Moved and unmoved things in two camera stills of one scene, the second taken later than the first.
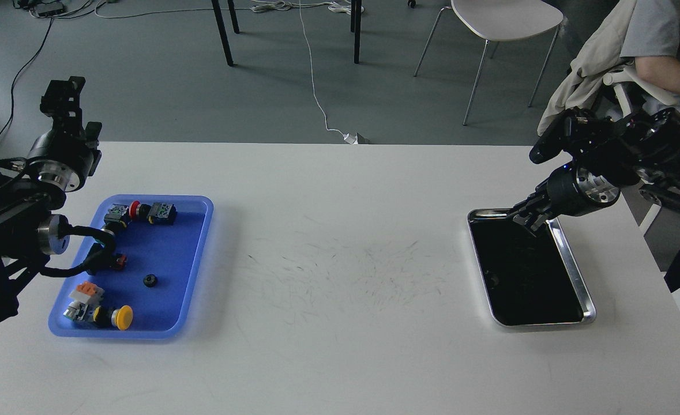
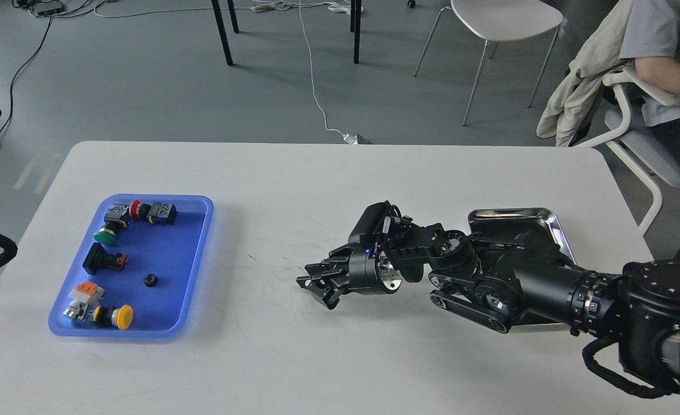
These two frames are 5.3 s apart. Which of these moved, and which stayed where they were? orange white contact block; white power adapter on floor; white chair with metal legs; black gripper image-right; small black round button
Moved: black gripper image-right
Stayed: small black round button; white chair with metal legs; white power adapter on floor; orange white contact block
